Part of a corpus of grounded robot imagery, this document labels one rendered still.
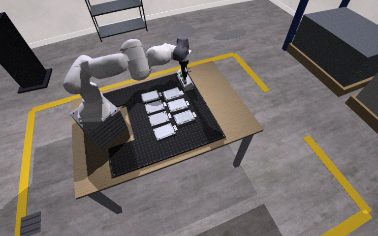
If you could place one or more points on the white control panel with coloured buttons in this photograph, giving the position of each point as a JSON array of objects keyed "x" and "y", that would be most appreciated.
[{"x": 187, "y": 85}]

